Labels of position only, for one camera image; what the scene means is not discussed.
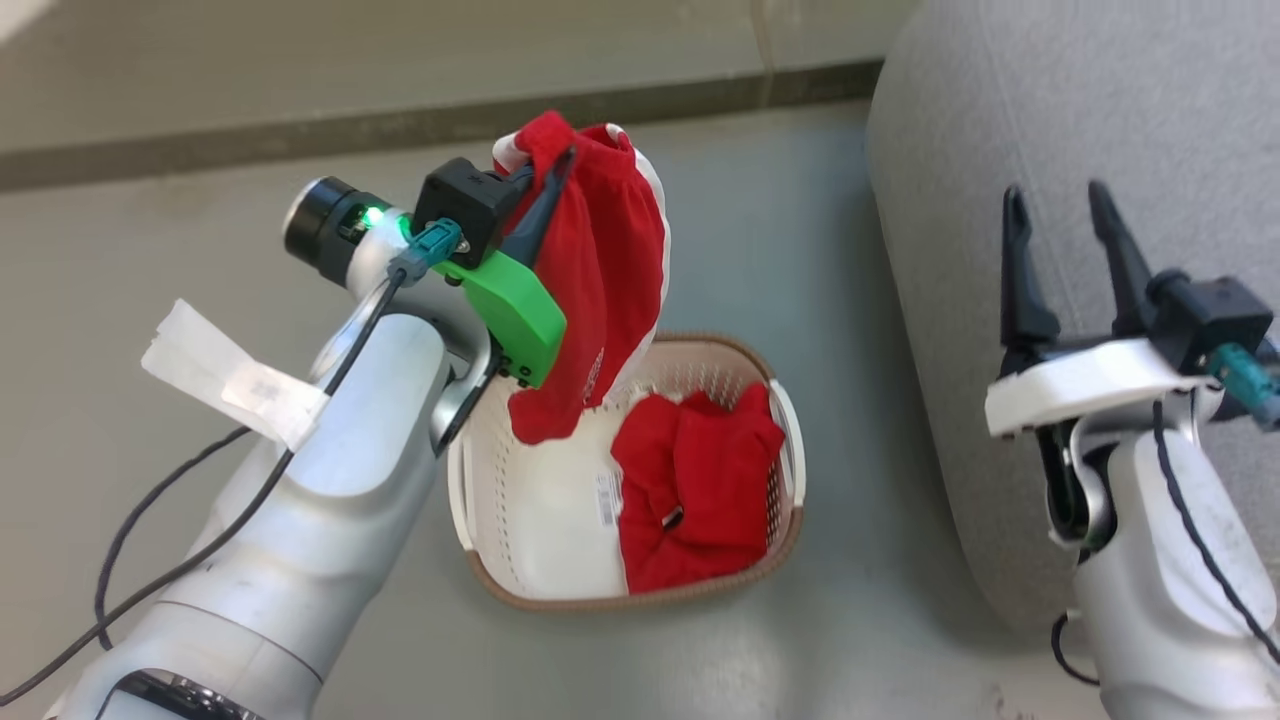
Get grey fabric sofa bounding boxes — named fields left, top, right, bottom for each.
left=865, top=0, right=1280, bottom=641

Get black cable teal plug left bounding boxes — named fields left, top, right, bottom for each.
left=0, top=220, right=466, bottom=706

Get red garment with white trim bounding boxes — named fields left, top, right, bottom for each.
left=492, top=110, right=671, bottom=446

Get black cable teal plug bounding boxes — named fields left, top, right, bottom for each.
left=0, top=220, right=466, bottom=706
left=1150, top=345, right=1280, bottom=666

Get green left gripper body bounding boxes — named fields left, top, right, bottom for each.
left=437, top=250, right=568, bottom=389

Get cream laundry basket brown rim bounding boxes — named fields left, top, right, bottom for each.
left=447, top=332, right=807, bottom=613

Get white paper tape tag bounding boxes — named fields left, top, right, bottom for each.
left=140, top=298, right=331, bottom=451

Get black cable teal plug right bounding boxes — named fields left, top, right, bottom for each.
left=1150, top=345, right=1280, bottom=666

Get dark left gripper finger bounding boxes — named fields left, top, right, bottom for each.
left=500, top=148, right=579, bottom=263

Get red sports jersey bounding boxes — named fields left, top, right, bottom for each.
left=610, top=383, right=787, bottom=596

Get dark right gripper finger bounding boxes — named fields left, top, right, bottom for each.
left=1000, top=185, right=1061, bottom=376
left=1088, top=180, right=1161, bottom=339

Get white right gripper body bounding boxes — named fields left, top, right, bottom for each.
left=985, top=338, right=1226, bottom=439

